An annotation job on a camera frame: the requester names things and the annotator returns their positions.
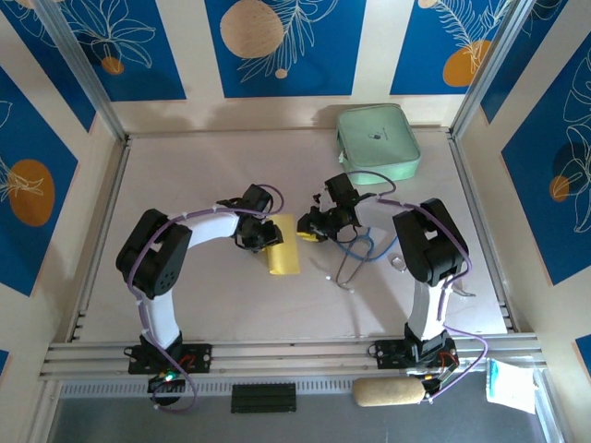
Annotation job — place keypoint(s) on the tan foam roller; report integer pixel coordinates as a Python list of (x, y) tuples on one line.
[(388, 392)]

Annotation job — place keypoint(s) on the perforated metal strip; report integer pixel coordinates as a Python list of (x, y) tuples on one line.
[(115, 389)]

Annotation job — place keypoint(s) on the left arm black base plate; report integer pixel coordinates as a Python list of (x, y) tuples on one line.
[(198, 360)]

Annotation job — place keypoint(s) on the circuit board with green light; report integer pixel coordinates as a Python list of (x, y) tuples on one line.
[(166, 377)]

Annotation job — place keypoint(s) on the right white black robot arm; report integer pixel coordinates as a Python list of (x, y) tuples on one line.
[(422, 314)]

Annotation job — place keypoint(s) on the aluminium frame post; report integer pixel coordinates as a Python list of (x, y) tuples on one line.
[(488, 69), (84, 69)]

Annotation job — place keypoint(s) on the white packet with blue print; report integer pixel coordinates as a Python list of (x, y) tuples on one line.
[(508, 387)]

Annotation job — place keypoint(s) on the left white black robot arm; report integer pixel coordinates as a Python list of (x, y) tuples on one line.
[(161, 318)]

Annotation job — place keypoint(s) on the aluminium side rail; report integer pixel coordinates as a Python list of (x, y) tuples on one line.
[(99, 240), (480, 231)]

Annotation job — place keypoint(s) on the mint green zip pouch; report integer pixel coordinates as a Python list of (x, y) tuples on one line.
[(378, 143)]

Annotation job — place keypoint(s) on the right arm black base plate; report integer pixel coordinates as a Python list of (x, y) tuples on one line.
[(388, 355)]

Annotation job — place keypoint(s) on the black ribbed block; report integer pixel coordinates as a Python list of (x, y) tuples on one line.
[(263, 398)]

